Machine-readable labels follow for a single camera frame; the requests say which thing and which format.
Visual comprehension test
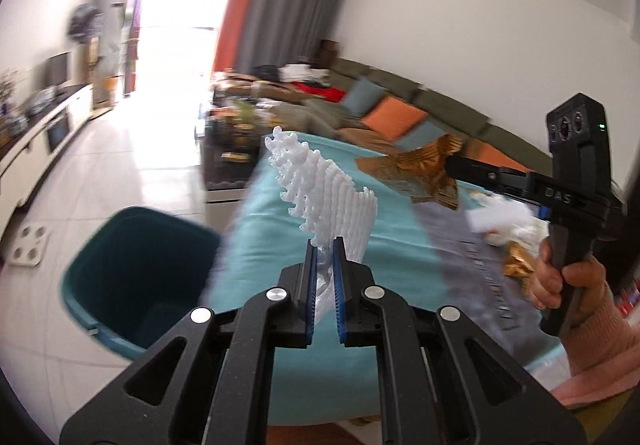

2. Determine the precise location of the gold foil wrapper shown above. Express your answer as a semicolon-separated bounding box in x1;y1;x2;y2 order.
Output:
356;134;463;210

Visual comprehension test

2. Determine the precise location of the white foam fruit net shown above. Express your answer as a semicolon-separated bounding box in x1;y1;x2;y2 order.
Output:
265;126;378;321

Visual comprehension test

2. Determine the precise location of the pink sleeved right forearm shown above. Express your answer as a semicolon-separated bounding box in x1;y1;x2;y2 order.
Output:
551;287;640;408

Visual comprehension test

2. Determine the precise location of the teal plastic trash bin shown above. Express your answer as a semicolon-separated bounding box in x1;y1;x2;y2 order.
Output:
61;206;221;361

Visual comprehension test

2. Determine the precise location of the person's right hand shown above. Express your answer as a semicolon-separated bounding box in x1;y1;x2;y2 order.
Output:
529;239;608;327

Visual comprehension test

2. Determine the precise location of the orange cushion near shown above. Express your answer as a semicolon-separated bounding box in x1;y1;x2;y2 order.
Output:
464;139;529;172

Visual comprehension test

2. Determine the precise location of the orange cushion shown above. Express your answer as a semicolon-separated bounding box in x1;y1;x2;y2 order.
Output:
464;139;529;172
361;95;428;142

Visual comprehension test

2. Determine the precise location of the crumpled white tissue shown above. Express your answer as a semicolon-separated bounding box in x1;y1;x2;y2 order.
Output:
464;201;549;248

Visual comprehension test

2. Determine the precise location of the small gold candy wrapper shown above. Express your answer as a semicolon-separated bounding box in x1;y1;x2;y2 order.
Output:
503;241;535;298

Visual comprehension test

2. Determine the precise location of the blue-grey cushion near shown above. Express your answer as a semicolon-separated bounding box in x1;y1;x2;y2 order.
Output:
394;120;445;151

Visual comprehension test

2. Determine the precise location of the blue-grey cushion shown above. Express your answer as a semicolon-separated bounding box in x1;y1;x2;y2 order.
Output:
394;120;445;151
341;78;386;116

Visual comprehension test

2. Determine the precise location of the teal and grey tablecloth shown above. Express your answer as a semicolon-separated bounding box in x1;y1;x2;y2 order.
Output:
201;134;561;425

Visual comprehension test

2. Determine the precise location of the orange cushion far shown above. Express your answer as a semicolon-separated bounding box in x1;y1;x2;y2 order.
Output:
361;95;428;142

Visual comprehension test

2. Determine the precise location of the olive green sectional sofa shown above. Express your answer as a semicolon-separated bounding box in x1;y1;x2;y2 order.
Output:
280;58;552;175

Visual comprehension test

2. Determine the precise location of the blue-grey cushion far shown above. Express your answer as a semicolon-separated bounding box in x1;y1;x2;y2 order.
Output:
341;78;386;116

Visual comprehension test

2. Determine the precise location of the red cloth on sofa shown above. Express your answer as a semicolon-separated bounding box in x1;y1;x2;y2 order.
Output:
293;82;347;102

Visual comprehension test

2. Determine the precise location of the white bathroom scale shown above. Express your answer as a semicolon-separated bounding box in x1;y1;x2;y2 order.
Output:
6;223;51;267

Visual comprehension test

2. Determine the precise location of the white folded clothes pile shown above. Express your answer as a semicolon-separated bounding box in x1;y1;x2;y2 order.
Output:
279;64;330;86

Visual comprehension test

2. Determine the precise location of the dark cluttered coffee table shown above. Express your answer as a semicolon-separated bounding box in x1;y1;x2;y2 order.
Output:
198;92;281;191

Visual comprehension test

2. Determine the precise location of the white TV cabinet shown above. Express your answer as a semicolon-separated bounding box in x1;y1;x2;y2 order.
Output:
1;84;93;233

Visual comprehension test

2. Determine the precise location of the orange and grey curtain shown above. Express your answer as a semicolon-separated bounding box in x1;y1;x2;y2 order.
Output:
212;0;343;73

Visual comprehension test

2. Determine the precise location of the small black monitor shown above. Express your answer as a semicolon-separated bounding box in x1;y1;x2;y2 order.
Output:
44;52;70;87

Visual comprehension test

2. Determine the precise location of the covered standing fan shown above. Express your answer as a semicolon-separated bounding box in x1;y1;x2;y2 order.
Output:
67;3;104;44

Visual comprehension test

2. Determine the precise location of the white standing air conditioner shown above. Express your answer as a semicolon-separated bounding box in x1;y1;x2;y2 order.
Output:
93;0;136;109

